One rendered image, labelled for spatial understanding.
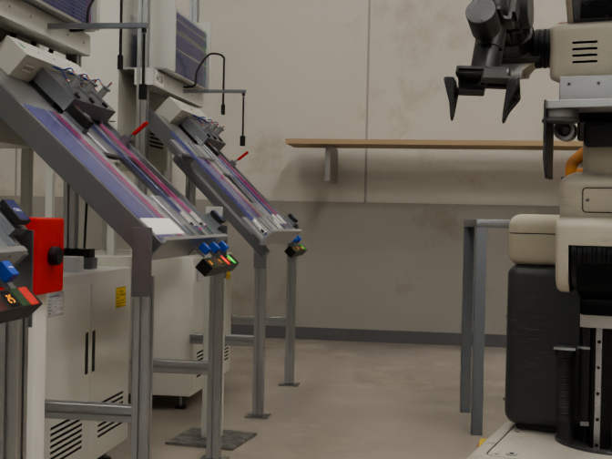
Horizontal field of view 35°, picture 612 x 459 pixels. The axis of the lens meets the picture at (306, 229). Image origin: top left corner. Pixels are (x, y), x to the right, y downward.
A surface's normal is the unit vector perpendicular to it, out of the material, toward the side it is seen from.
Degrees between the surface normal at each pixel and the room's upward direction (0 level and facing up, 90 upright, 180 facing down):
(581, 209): 98
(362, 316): 90
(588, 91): 90
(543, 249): 90
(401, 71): 90
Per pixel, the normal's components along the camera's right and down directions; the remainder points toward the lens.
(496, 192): -0.15, 0.01
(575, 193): -0.40, 0.15
